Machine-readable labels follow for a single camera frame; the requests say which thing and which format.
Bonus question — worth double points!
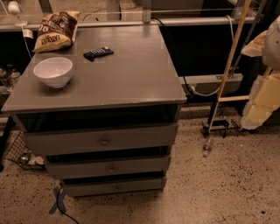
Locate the black floor cable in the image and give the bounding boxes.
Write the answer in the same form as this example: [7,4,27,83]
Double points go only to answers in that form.
[55,183,81,224]

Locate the black hanging cable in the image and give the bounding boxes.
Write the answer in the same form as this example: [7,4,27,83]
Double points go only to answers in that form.
[151,17,195,99]

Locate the white bowl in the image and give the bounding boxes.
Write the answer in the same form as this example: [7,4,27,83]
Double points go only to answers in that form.
[33,57,73,88]

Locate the grey drawer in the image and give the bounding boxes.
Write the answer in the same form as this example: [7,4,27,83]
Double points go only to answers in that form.
[22,123,178,156]
[63,176,166,197]
[46,155,171,179]

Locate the glass jar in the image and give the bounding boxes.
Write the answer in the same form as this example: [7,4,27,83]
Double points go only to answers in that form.
[10,69,21,88]

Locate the white hanging cable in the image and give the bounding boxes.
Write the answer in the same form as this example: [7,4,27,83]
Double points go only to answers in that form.
[189,15,236,97]

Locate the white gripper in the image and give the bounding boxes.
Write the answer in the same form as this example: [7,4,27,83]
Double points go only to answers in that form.
[241,70,280,130]

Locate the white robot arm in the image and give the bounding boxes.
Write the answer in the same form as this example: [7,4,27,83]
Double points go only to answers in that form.
[241,16,280,130]

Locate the grey bottom drawer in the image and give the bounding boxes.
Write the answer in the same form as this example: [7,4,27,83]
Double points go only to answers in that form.
[63,176,166,197]

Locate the white desk lamp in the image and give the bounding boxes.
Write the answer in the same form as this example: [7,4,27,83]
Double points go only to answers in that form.
[8,1,28,27]

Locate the black wire basket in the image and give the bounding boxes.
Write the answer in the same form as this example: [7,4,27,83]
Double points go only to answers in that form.
[4,131,45,170]

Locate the wooden ladder frame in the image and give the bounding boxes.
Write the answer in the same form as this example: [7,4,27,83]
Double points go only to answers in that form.
[208,0,252,133]

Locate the brown chip bag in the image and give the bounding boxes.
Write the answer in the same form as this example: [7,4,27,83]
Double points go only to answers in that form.
[33,10,81,53]

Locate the grey top drawer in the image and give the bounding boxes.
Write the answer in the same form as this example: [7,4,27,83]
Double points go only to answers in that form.
[22,123,178,156]

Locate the dark blue snack bar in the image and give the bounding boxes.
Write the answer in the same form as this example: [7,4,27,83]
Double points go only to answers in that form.
[83,46,114,62]

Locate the grey drawer cabinet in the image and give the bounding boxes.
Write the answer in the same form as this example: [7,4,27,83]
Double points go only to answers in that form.
[3,26,186,186]

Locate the clear plastic bottle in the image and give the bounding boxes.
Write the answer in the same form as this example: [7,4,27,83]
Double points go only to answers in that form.
[203,136,213,158]

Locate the black clamp stand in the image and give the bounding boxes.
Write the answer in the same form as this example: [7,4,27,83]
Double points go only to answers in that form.
[201,102,241,137]

